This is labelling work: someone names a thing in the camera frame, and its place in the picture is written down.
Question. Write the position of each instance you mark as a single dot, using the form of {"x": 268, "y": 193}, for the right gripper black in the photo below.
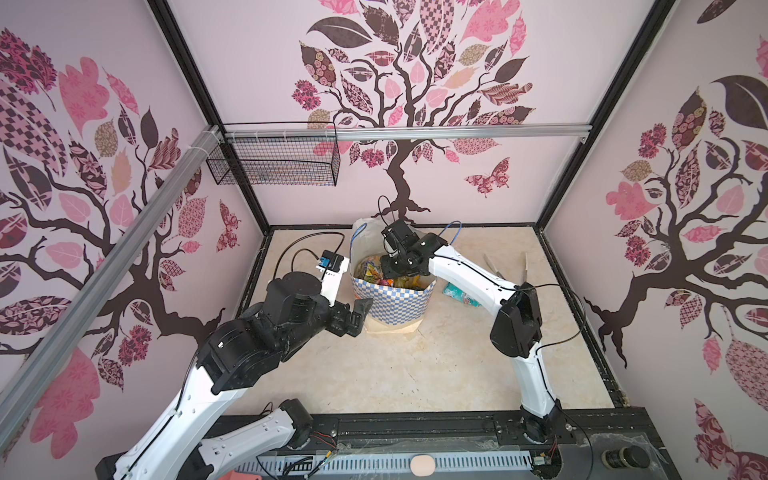
{"x": 397, "y": 264}

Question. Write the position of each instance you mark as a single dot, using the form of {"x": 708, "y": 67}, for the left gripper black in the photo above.
{"x": 338, "y": 324}

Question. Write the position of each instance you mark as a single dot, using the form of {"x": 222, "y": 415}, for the blue checkered paper bag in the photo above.
{"x": 394, "y": 310}

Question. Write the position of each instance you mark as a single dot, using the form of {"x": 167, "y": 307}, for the teal snack packet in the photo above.
{"x": 456, "y": 293}

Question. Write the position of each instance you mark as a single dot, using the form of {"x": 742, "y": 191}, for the gold candy bag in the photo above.
{"x": 371, "y": 271}

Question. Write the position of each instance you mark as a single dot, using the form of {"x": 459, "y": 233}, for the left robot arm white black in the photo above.
{"x": 296, "y": 308}

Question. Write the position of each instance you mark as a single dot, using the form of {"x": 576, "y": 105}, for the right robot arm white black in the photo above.
{"x": 517, "y": 328}

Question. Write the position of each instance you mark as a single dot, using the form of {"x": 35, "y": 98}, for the beige round sticker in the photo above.
{"x": 423, "y": 465}

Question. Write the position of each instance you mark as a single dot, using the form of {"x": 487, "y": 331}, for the red object at base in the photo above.
{"x": 235, "y": 475}

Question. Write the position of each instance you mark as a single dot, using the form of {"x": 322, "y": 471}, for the black round knob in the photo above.
{"x": 631, "y": 457}

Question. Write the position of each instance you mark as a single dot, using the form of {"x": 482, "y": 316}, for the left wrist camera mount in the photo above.
{"x": 332, "y": 267}

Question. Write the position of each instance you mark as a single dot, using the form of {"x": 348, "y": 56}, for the aluminium rail back wall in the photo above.
{"x": 417, "y": 133}

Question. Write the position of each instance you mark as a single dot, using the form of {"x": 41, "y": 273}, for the aluminium rail wall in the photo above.
{"x": 22, "y": 393}
{"x": 417, "y": 133}

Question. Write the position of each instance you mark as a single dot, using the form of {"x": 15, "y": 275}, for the white slotted cable duct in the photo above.
{"x": 399, "y": 463}

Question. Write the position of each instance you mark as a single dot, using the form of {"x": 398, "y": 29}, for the black wire basket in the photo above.
{"x": 291, "y": 153}

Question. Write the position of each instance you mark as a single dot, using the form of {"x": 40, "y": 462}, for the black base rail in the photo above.
{"x": 573, "y": 453}

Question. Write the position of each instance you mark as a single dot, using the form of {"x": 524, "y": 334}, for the aluminium rail left wall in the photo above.
{"x": 22, "y": 393}

